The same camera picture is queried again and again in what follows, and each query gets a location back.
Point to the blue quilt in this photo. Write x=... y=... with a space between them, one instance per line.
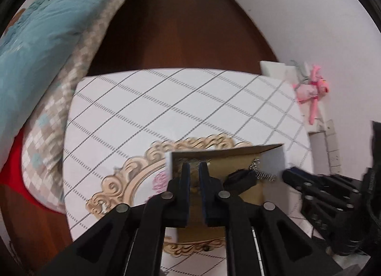
x=44 y=40

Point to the gold ornate framed tray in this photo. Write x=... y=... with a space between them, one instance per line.
x=119 y=186

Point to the pink plush toy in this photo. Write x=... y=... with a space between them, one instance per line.
x=312 y=90

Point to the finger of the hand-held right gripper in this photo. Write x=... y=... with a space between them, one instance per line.
x=309 y=179
x=324 y=210

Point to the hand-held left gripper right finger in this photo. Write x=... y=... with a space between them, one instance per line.
x=204 y=185

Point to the brown cardboard box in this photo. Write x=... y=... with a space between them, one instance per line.
x=238 y=157

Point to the red cloth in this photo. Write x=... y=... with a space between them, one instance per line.
x=12 y=163

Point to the beige checked bed sheet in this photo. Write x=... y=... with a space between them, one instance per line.
x=44 y=151

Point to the white grid tablecloth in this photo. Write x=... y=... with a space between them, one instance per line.
x=178 y=106

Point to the white wall socket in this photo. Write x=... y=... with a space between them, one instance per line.
x=334 y=158

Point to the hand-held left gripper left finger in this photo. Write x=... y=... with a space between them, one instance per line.
x=185 y=185

